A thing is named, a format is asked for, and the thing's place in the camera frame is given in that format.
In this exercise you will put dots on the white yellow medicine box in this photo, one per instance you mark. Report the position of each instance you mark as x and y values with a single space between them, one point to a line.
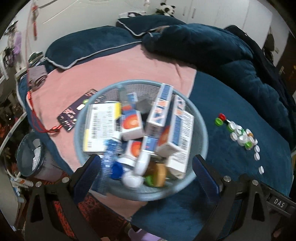
102 121

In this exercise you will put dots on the white headboard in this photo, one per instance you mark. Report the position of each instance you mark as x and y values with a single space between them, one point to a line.
59 18

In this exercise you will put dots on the panda plush toy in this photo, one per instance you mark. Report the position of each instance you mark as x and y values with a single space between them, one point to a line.
166 10

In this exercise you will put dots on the gold metal lid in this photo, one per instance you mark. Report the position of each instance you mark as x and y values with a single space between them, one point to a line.
159 175

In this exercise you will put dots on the small green bottle cap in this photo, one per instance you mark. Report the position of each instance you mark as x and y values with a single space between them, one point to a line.
219 122

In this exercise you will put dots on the orange dot medicine box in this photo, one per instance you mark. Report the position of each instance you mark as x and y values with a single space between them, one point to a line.
131 125

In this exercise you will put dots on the red bottle cap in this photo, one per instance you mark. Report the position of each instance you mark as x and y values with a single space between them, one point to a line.
222 117

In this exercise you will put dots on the dark printed card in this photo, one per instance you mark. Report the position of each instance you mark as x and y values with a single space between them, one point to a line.
69 116

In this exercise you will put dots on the green edge cap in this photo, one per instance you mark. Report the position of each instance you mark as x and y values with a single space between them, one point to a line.
149 181

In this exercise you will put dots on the white round cap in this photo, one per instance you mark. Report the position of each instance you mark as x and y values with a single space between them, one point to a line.
256 148

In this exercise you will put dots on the large white jar lid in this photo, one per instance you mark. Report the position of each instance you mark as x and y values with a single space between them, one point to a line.
132 181

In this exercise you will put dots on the red tassel ornament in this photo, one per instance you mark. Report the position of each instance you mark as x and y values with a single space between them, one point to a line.
34 10

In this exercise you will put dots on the dark blue quilt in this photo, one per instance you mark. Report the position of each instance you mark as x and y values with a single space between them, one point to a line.
235 59

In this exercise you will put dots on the blue white medicine box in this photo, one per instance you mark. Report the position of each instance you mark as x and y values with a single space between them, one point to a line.
159 111

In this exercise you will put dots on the blue bottle cap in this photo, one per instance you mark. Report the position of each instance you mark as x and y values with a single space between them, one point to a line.
116 171

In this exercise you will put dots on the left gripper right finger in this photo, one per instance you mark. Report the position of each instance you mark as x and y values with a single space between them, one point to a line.
208 178

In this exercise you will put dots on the pink blanket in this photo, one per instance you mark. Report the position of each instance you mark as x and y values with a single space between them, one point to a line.
62 88

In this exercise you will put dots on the blue orange medicine box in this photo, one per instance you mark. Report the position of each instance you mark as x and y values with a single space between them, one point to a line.
170 140

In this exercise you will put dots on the dark blue bedspread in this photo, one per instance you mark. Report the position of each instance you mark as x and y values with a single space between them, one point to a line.
182 215

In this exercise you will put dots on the white ribbed cap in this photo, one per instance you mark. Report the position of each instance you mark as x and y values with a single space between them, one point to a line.
242 140

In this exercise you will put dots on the white text medicine box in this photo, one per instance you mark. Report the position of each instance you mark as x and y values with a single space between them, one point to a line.
177 163

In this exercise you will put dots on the dark blue pillow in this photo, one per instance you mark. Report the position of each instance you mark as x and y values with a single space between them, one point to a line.
140 25
82 46

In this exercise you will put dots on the large green bottle cap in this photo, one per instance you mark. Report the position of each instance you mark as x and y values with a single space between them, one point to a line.
248 145

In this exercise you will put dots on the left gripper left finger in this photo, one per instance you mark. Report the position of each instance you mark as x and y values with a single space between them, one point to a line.
85 176

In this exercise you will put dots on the blue waste bin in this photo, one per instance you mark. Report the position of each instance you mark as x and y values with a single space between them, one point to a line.
30 155

